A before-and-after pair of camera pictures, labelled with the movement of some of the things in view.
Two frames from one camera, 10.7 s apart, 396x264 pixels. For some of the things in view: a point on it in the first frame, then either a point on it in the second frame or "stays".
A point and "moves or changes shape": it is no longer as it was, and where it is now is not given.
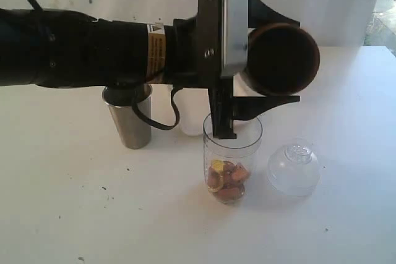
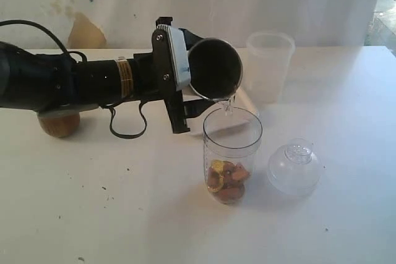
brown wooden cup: (283, 59) to (59, 123)
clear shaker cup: (231, 163) stays
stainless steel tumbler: (133, 131) moves or changes shape
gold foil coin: (218, 165) stays
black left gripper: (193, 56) to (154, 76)
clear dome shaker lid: (294, 169) stays
